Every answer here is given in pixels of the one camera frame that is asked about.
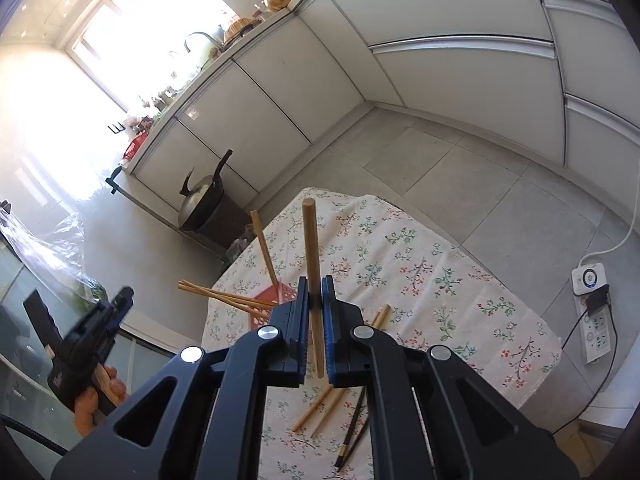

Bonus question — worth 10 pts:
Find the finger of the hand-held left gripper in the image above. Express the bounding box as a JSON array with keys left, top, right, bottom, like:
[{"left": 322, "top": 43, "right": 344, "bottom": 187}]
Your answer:
[{"left": 100, "top": 287, "right": 136, "bottom": 333}]

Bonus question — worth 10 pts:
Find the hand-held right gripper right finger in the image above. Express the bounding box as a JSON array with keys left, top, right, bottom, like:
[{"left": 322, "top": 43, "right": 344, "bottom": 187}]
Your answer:
[{"left": 322, "top": 275, "right": 581, "bottom": 480}]

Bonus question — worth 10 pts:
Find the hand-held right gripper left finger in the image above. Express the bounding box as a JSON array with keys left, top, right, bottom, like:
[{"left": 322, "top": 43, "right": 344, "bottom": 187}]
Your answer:
[{"left": 50, "top": 275, "right": 311, "bottom": 480}]

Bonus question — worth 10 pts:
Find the pink perforated utensil holder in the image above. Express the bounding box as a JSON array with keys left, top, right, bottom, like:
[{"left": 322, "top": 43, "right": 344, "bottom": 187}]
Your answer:
[{"left": 248, "top": 282, "right": 301, "bottom": 331}]

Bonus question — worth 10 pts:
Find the person's left hand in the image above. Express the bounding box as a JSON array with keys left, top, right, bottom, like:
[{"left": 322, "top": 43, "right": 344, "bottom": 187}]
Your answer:
[{"left": 74, "top": 364, "right": 128, "bottom": 438}]

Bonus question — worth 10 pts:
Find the black chopstick with gold band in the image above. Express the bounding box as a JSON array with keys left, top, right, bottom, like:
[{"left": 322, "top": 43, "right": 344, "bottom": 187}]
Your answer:
[
  {"left": 334, "top": 387, "right": 367, "bottom": 472},
  {"left": 337, "top": 415, "right": 372, "bottom": 471}
]

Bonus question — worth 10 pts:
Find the hanging plastic bag of greens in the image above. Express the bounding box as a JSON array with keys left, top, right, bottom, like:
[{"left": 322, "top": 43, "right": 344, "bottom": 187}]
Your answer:
[{"left": 0, "top": 210, "right": 108, "bottom": 307}]

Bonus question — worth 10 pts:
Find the crumpled clear plastic bag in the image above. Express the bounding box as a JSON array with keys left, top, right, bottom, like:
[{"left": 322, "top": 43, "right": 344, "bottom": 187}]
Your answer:
[{"left": 227, "top": 232, "right": 257, "bottom": 264}]

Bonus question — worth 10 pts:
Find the floral tablecloth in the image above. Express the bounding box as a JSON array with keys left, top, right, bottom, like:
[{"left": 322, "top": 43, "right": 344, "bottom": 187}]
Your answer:
[{"left": 200, "top": 187, "right": 562, "bottom": 480}]

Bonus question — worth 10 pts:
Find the steel wok lid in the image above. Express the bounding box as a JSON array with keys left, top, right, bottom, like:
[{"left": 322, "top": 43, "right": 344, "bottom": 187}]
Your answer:
[{"left": 178, "top": 169, "right": 217, "bottom": 224}]

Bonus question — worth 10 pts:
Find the black wok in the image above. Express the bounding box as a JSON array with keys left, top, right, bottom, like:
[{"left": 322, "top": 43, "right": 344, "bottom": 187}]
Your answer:
[{"left": 177, "top": 149, "right": 236, "bottom": 233}]

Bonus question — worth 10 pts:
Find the brown wicker bin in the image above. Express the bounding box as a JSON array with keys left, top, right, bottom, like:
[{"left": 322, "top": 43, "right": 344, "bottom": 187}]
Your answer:
[{"left": 182, "top": 195, "right": 256, "bottom": 252}]

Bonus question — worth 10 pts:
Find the group of small jars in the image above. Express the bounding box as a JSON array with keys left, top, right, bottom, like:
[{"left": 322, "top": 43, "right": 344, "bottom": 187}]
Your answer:
[{"left": 127, "top": 82, "right": 183, "bottom": 126}]

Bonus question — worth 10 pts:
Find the white kitchen countertop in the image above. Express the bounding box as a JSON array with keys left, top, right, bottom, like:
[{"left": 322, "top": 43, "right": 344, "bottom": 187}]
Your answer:
[{"left": 120, "top": 0, "right": 351, "bottom": 173}]

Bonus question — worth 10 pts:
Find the white door cabinet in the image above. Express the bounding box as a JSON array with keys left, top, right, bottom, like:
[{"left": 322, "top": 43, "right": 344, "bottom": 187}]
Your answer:
[{"left": 131, "top": 10, "right": 373, "bottom": 226}]

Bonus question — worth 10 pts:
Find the white power strip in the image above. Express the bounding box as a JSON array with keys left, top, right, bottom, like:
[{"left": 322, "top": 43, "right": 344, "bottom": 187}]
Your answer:
[{"left": 572, "top": 262, "right": 614, "bottom": 364}]

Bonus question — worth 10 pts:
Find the black plug adapter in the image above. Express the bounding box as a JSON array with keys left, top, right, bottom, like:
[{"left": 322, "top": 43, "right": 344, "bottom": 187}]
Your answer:
[{"left": 585, "top": 285, "right": 611, "bottom": 317}]

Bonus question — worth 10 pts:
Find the steel sink faucet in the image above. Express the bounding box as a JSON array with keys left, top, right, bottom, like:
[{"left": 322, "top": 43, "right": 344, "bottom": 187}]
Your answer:
[{"left": 184, "top": 31, "right": 223, "bottom": 58}]

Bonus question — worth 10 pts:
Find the kitchen window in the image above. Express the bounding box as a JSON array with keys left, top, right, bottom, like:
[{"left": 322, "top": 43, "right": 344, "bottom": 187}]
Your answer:
[{"left": 65, "top": 0, "right": 241, "bottom": 111}]

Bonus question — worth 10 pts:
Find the brown round basket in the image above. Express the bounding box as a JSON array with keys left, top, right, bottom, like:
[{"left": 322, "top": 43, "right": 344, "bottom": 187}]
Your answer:
[{"left": 222, "top": 16, "right": 262, "bottom": 43}]

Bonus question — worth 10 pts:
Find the white drawer cabinet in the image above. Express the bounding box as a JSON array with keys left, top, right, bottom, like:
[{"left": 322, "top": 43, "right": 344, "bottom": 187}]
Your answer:
[{"left": 295, "top": 0, "right": 640, "bottom": 186}]

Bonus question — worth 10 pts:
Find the thick black braided cable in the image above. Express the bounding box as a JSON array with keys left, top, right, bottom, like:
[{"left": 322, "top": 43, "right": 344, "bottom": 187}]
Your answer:
[{"left": 0, "top": 412, "right": 68, "bottom": 458}]

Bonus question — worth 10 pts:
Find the thin black cable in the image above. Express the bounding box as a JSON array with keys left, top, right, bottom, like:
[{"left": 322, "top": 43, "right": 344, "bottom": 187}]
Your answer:
[{"left": 547, "top": 310, "right": 603, "bottom": 436}]

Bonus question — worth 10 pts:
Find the white power cable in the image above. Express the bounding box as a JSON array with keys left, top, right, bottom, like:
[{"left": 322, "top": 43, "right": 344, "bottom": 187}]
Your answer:
[{"left": 577, "top": 219, "right": 635, "bottom": 269}]

